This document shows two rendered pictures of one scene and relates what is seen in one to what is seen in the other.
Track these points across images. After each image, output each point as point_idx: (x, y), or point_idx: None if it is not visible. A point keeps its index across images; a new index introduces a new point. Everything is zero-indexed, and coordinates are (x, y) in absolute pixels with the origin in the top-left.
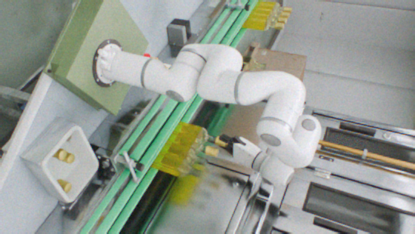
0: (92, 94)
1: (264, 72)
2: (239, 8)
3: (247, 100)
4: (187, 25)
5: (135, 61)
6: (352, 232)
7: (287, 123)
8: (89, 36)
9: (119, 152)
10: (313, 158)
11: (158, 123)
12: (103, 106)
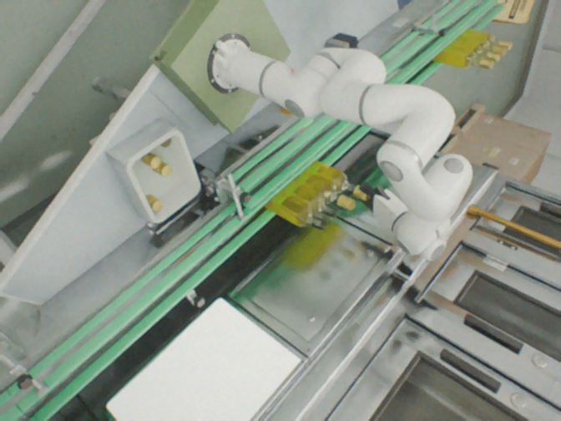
0: (203, 97)
1: (400, 84)
2: (432, 32)
3: (373, 118)
4: (353, 43)
5: (257, 62)
6: (514, 345)
7: (414, 150)
8: (208, 23)
9: (227, 179)
10: (487, 241)
11: (284, 153)
12: (216, 116)
